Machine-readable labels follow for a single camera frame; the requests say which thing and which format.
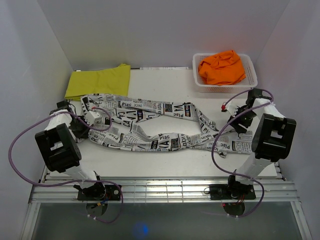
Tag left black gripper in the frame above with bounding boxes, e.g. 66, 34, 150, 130
68, 115, 94, 140

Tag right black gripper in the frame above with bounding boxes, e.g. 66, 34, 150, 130
227, 105, 257, 134

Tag newspaper print trousers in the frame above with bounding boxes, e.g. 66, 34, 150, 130
80, 93, 253, 157

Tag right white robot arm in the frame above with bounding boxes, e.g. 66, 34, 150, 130
221, 88, 297, 199

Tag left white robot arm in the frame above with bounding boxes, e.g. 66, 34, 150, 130
35, 100, 106, 200

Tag orange trousers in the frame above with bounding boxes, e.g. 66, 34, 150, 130
198, 50, 246, 86

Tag folded yellow-green trousers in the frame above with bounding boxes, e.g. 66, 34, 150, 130
64, 63, 131, 101

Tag white plastic basket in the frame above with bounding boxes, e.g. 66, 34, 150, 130
192, 53, 258, 94

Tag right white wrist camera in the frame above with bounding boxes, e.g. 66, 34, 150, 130
221, 101, 240, 117

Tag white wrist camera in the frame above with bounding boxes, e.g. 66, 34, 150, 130
221, 101, 240, 117
84, 110, 102, 126

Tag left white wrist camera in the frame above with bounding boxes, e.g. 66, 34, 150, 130
84, 110, 102, 126

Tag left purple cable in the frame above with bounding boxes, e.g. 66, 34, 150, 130
8, 106, 124, 224

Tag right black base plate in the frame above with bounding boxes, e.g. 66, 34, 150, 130
203, 184, 256, 200

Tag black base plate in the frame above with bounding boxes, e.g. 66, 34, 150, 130
76, 184, 122, 202
203, 184, 256, 200

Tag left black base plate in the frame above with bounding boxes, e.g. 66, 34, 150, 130
76, 184, 122, 202

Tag aluminium rail frame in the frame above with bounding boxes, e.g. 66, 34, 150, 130
20, 163, 312, 240

